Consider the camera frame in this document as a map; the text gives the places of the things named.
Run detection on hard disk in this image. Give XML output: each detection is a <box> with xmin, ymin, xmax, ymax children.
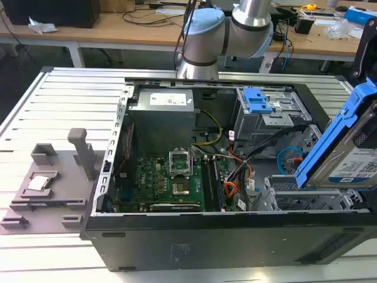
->
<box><xmin>294</xmin><ymin>75</ymin><xmax>377</xmax><ymax>190</ymax></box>

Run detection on metal disk bay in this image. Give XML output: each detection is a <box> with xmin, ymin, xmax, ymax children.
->
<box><xmin>252</xmin><ymin>174</ymin><xmax>369</xmax><ymax>212</ymax></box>

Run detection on crumpled clear plastic bag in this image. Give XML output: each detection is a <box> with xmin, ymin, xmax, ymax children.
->
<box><xmin>27</xmin><ymin>16</ymin><xmax>59</xmax><ymax>35</ymax></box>
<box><xmin>327</xmin><ymin>18</ymin><xmax>356</xmax><ymax>41</ymax></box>

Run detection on blue cardboard box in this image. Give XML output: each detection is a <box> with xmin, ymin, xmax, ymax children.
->
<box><xmin>343</xmin><ymin>5</ymin><xmax>377</xmax><ymax>27</ymax></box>

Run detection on wooden desk with clutter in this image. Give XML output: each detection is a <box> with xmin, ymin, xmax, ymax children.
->
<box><xmin>266</xmin><ymin>5</ymin><xmax>377</xmax><ymax>73</ymax></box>

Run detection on small black cube device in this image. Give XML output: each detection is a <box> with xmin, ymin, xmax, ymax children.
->
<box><xmin>293</xmin><ymin>14</ymin><xmax>315</xmax><ymax>35</ymax></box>

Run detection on blue plastic drive carrier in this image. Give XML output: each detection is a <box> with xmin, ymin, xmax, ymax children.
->
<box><xmin>242</xmin><ymin>86</ymin><xmax>274</xmax><ymax>115</ymax></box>

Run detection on metal drive cage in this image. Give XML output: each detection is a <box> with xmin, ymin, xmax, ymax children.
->
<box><xmin>232</xmin><ymin>86</ymin><xmax>313</xmax><ymax>152</ymax></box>

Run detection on black RAM slots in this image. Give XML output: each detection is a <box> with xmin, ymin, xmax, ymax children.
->
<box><xmin>201</xmin><ymin>156</ymin><xmax>227</xmax><ymax>212</ymax></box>

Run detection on grey power supply unit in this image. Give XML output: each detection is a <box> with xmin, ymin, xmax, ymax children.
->
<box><xmin>127</xmin><ymin>88</ymin><xmax>197</xmax><ymax>131</ymax></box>

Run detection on metal socket cover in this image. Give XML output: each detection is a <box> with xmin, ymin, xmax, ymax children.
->
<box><xmin>168</xmin><ymin>149</ymin><xmax>194</xmax><ymax>178</ymax></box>

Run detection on CPU socket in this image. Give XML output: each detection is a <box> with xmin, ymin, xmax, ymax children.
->
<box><xmin>171</xmin><ymin>180</ymin><xmax>191</xmax><ymax>197</ymax></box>

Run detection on black graphics card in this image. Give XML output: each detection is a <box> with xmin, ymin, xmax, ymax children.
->
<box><xmin>149</xmin><ymin>201</ymin><xmax>204</xmax><ymax>213</ymax></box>

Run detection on long wooden desk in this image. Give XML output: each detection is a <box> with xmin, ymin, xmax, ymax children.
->
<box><xmin>0</xmin><ymin>11</ymin><xmax>186</xmax><ymax>69</ymax></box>

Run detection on green motherboard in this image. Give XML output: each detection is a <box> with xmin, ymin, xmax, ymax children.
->
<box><xmin>114</xmin><ymin>155</ymin><xmax>237</xmax><ymax>213</ymax></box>

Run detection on black open PC case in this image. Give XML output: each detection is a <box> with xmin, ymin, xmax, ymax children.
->
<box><xmin>79</xmin><ymin>77</ymin><xmax>377</xmax><ymax>272</ymax></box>

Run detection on black box on desk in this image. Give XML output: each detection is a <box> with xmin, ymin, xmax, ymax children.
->
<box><xmin>2</xmin><ymin>0</ymin><xmax>101</xmax><ymax>29</ymax></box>

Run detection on grey parts rack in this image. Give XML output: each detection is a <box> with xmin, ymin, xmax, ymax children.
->
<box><xmin>0</xmin><ymin>127</ymin><xmax>107</xmax><ymax>236</ymax></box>

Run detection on silver CPU chip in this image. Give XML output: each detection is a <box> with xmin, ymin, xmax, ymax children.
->
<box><xmin>26</xmin><ymin>175</ymin><xmax>50</xmax><ymax>191</ymax></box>

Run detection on black cable bundle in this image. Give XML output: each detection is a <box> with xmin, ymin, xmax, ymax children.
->
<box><xmin>226</xmin><ymin>123</ymin><xmax>310</xmax><ymax>189</ymax></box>

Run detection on blue disk wire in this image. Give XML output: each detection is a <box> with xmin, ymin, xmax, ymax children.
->
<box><xmin>277</xmin><ymin>146</ymin><xmax>305</xmax><ymax>181</ymax></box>

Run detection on yellow black power wire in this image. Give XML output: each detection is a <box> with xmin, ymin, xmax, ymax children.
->
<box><xmin>190</xmin><ymin>109</ymin><xmax>224</xmax><ymax>147</ymax></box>

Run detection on orange red wire bundle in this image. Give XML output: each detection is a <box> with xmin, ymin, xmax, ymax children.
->
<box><xmin>224</xmin><ymin>163</ymin><xmax>255</xmax><ymax>205</ymax></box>

